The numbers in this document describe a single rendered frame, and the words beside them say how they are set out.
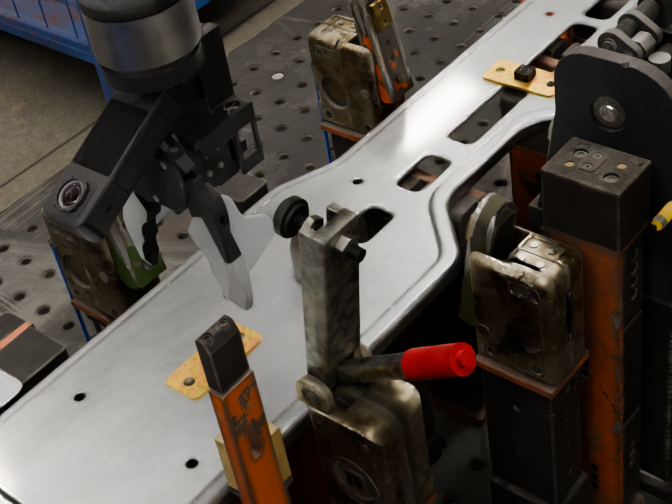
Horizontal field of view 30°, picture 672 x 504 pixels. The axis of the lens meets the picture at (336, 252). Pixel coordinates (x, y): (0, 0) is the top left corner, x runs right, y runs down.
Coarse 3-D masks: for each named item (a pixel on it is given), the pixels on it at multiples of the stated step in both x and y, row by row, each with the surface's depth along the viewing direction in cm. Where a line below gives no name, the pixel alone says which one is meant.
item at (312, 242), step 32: (288, 224) 82; (320, 224) 82; (352, 224) 81; (320, 256) 80; (352, 256) 80; (320, 288) 82; (352, 288) 85; (320, 320) 84; (352, 320) 87; (320, 352) 87; (352, 352) 90; (352, 384) 93
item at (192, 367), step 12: (240, 324) 105; (252, 336) 104; (252, 348) 103; (192, 360) 103; (180, 372) 102; (192, 372) 102; (168, 384) 101; (180, 384) 101; (204, 384) 101; (192, 396) 100
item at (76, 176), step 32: (128, 96) 87; (160, 96) 85; (96, 128) 87; (128, 128) 85; (160, 128) 86; (96, 160) 85; (128, 160) 85; (64, 192) 85; (96, 192) 84; (128, 192) 86; (64, 224) 85; (96, 224) 84
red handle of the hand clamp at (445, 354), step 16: (416, 352) 82; (432, 352) 80; (448, 352) 79; (464, 352) 79; (336, 368) 90; (352, 368) 88; (368, 368) 86; (384, 368) 85; (400, 368) 83; (416, 368) 82; (432, 368) 80; (448, 368) 79; (464, 368) 79; (336, 384) 90
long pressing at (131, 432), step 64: (576, 0) 138; (384, 128) 125; (448, 128) 123; (512, 128) 121; (320, 192) 118; (384, 192) 117; (448, 192) 115; (192, 256) 114; (384, 256) 110; (448, 256) 108; (128, 320) 108; (192, 320) 107; (256, 320) 106; (384, 320) 103; (64, 384) 103; (128, 384) 102; (0, 448) 99; (64, 448) 98; (128, 448) 97; (192, 448) 96
